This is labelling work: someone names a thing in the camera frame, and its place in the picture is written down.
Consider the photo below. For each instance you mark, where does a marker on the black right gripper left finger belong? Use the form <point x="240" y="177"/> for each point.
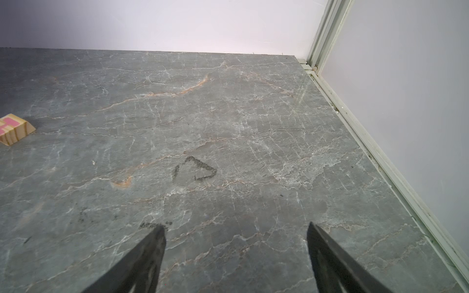
<point x="138" y="271"/>

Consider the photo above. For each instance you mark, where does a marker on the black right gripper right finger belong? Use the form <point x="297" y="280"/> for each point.
<point x="334" y="269"/>

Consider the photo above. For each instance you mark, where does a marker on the wooden block pink H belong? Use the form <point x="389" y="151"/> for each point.
<point x="14" y="129"/>

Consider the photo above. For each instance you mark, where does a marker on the aluminium frame rail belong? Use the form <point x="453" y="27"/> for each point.
<point x="332" y="22"/>

